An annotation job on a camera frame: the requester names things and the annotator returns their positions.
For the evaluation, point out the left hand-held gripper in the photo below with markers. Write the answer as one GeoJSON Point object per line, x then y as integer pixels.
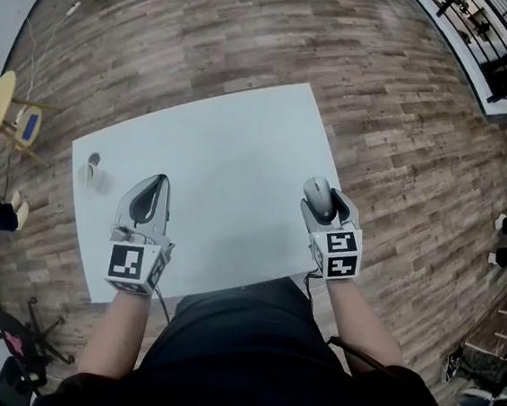
{"type": "Point", "coordinates": [132, 266]}

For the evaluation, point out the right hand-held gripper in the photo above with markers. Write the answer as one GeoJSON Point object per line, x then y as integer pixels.
{"type": "Point", "coordinates": [336, 251]}

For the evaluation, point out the grey computer mouse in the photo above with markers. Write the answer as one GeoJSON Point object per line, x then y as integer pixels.
{"type": "Point", "coordinates": [320, 198]}

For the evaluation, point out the person's right forearm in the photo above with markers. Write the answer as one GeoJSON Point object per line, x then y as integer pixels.
{"type": "Point", "coordinates": [358, 321]}

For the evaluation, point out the person's left forearm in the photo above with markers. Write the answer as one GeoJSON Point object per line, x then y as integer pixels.
{"type": "Point", "coordinates": [116, 332]}

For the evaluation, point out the white cup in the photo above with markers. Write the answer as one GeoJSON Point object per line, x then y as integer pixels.
{"type": "Point", "coordinates": [96, 178]}

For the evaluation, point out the small grey round lid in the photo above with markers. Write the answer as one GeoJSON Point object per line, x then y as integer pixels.
{"type": "Point", "coordinates": [94, 159]}

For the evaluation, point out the wooden stool with blue pad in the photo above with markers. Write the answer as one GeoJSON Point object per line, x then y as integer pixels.
{"type": "Point", "coordinates": [29, 124]}

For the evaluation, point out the person's black clothing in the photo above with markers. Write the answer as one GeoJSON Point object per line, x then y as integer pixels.
{"type": "Point", "coordinates": [246, 359]}

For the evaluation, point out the black office chair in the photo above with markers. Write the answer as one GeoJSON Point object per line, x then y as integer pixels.
{"type": "Point", "coordinates": [34, 337]}

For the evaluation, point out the white power strip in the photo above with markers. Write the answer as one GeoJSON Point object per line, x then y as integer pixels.
{"type": "Point", "coordinates": [74, 8]}

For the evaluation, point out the camouflage bag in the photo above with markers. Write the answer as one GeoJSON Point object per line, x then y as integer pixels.
{"type": "Point", "coordinates": [479, 367]}

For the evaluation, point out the black metal railing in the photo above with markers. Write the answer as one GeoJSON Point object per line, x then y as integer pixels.
{"type": "Point", "coordinates": [499, 48]}

